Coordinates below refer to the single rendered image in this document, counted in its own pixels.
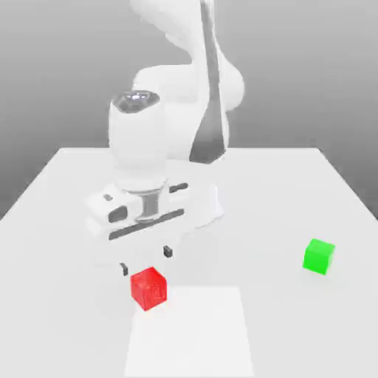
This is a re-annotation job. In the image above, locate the small red cube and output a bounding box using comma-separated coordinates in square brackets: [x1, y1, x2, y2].
[130, 266, 168, 312]

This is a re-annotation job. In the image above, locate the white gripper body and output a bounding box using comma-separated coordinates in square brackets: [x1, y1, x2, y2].
[87, 205, 195, 267]

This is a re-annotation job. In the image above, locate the small green cube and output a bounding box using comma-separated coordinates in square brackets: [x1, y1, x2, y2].
[302, 238, 337, 277]

